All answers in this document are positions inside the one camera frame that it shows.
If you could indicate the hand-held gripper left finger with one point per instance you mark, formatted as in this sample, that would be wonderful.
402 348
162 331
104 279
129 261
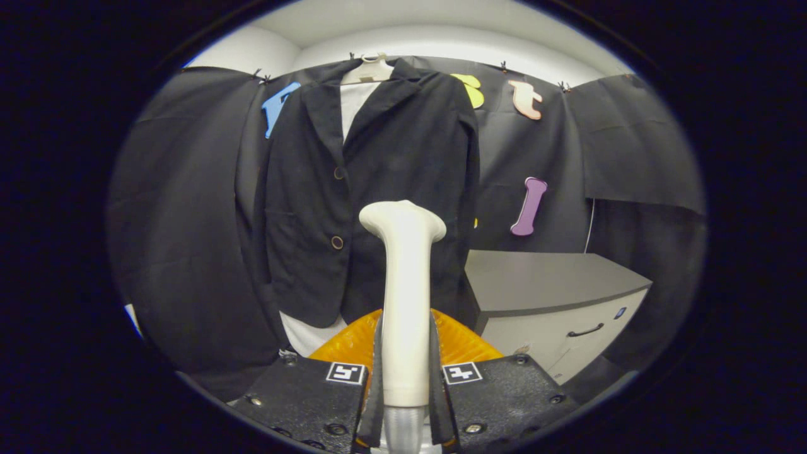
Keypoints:
309 397

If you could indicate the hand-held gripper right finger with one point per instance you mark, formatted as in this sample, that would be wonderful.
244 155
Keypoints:
504 397

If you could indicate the white garment steamer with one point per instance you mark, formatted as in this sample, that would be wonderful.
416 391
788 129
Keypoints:
403 302

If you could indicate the black suit jacket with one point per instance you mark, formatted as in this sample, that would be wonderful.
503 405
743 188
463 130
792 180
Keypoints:
391 151

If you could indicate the white shirt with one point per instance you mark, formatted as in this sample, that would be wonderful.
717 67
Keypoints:
356 104

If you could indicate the white clothes hanger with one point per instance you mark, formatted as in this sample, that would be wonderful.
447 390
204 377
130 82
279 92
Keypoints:
372 72

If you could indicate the grey cabinet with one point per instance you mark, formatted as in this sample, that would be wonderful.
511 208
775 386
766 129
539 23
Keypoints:
542 277

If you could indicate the white board with blue edge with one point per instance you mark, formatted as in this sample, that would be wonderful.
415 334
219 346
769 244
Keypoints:
132 318

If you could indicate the black backdrop cloth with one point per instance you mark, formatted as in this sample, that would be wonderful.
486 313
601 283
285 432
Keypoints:
189 189

